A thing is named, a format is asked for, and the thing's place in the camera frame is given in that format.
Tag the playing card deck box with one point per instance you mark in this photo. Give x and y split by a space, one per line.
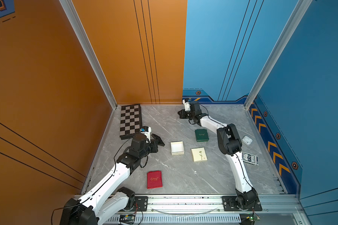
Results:
250 158

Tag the green circuit board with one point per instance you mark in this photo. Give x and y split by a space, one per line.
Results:
128 219
248 219

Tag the cream jewelry box base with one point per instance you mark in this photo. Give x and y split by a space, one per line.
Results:
177 148

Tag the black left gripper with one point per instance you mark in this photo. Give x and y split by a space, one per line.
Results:
154 144

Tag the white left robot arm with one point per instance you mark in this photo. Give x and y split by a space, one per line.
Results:
106 198

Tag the left green circuit board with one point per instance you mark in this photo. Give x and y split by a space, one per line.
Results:
128 219

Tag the silver aluminium corner post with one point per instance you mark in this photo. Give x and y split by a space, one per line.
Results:
286 34
78 28

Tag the silver aluminium corner post right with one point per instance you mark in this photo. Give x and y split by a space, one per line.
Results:
286 34

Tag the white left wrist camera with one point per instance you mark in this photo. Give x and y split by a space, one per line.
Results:
146 130

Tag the black and silver chessboard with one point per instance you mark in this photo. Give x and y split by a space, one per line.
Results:
130 121

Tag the cream booklet with flower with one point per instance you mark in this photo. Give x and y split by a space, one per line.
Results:
198 154

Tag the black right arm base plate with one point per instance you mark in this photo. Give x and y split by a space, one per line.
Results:
236 203

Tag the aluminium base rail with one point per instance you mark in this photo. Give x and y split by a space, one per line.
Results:
207 209

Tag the green jewelry box lid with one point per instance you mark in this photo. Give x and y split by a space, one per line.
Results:
201 135

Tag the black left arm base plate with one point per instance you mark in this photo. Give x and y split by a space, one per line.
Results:
140 203

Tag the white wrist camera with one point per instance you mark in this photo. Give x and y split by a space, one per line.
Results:
146 130
186 103

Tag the white earbuds case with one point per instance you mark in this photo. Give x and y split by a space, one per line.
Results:
247 140

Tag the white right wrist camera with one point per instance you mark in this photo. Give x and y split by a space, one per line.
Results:
186 103

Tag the silver aluminium corner post left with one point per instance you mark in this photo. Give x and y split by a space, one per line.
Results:
78 28

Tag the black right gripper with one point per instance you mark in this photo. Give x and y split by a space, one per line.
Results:
182 115

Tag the right green circuit board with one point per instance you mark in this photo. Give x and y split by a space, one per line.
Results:
248 219

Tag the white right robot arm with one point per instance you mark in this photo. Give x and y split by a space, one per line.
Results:
229 144

